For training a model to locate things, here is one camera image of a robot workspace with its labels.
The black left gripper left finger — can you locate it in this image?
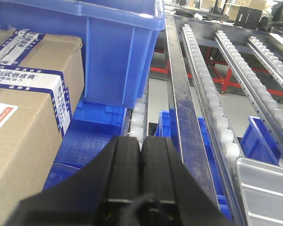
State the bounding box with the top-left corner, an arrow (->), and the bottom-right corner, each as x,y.
6,137 -> 140,226

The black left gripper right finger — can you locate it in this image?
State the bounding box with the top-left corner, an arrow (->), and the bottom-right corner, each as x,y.
140,137 -> 233,226

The small silver ribbed tray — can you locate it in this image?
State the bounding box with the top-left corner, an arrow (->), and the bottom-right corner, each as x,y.
236,158 -> 283,226

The small blue bin lower shelf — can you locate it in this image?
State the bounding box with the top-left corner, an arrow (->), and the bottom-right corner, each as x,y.
240,116 -> 281,166

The flat blue crate lid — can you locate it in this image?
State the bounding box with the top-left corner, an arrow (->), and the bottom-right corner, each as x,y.
43,100 -> 127,190

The white roller track under crate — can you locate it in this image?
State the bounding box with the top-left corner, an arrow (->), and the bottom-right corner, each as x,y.
129,93 -> 147,148

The cardboard box with blue tape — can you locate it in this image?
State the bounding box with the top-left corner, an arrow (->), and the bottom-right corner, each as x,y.
0,29 -> 84,226

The large blue plastic crate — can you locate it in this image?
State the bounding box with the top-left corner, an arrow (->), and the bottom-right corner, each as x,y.
0,0 -> 165,108

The black box in background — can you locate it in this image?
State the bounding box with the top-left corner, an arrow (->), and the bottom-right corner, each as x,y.
234,7 -> 263,30

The red floor frame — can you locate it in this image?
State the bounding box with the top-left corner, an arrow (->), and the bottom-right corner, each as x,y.
150,46 -> 283,101

